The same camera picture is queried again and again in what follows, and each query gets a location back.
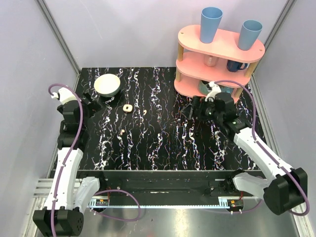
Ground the aluminium rail frame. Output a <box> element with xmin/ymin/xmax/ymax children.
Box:
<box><xmin>32</xmin><ymin>177</ymin><xmax>307</xmax><ymax>215</ymax></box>

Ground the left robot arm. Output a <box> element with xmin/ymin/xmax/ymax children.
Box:
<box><xmin>33</xmin><ymin>88</ymin><xmax>107</xmax><ymax>237</ymax></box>

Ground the white ceramic bowl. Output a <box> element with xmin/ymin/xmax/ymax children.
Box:
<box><xmin>94</xmin><ymin>74</ymin><xmax>121</xmax><ymax>97</ymax></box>

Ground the beige earbud charging case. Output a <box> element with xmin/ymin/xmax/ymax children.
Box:
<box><xmin>122</xmin><ymin>104</ymin><xmax>133</xmax><ymax>113</ymax></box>

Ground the light blue mug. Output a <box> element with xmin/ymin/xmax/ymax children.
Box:
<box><xmin>219</xmin><ymin>85</ymin><xmax>234</xmax><ymax>94</ymax></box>

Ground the tall blue cup left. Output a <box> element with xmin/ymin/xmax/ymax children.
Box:
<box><xmin>200</xmin><ymin>7</ymin><xmax>223</xmax><ymax>43</ymax></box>

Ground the pink three-tier shelf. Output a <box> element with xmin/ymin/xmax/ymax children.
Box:
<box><xmin>174</xmin><ymin>25</ymin><xmax>265</xmax><ymax>102</ymax></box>

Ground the tall blue cup right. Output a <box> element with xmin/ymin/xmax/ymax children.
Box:
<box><xmin>237</xmin><ymin>20</ymin><xmax>263</xmax><ymax>51</ymax></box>

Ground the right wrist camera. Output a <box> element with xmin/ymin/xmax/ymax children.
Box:
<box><xmin>205</xmin><ymin>81</ymin><xmax>221</xmax><ymax>102</ymax></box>

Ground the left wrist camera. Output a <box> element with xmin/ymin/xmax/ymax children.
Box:
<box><xmin>51</xmin><ymin>88</ymin><xmax>76</xmax><ymax>105</ymax></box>

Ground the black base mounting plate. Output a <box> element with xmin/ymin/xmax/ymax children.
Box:
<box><xmin>74</xmin><ymin>169</ymin><xmax>255</xmax><ymax>199</ymax></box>

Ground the green glazed mug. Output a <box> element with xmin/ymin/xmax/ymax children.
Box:
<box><xmin>198</xmin><ymin>80</ymin><xmax>209</xmax><ymax>95</ymax></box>

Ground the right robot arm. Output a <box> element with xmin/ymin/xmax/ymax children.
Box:
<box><xmin>181</xmin><ymin>92</ymin><xmax>310</xmax><ymax>216</ymax></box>

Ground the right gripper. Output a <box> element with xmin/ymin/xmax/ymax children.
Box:
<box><xmin>181</xmin><ymin>95</ymin><xmax>223</xmax><ymax>123</ymax></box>

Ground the tall blue cup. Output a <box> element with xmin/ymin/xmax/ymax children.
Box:
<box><xmin>237</xmin><ymin>20</ymin><xmax>263</xmax><ymax>51</ymax></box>
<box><xmin>200</xmin><ymin>7</ymin><xmax>223</xmax><ymax>43</ymax></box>

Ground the pink mug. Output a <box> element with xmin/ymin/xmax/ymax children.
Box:
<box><xmin>203</xmin><ymin>55</ymin><xmax>219</xmax><ymax>67</ymax></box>

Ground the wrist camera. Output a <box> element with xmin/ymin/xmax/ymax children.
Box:
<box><xmin>51</xmin><ymin>88</ymin><xmax>76</xmax><ymax>105</ymax></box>
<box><xmin>205</xmin><ymin>81</ymin><xmax>221</xmax><ymax>102</ymax></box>

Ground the dark blue mug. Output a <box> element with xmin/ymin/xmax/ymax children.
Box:
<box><xmin>227</xmin><ymin>60</ymin><xmax>248</xmax><ymax>72</ymax></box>

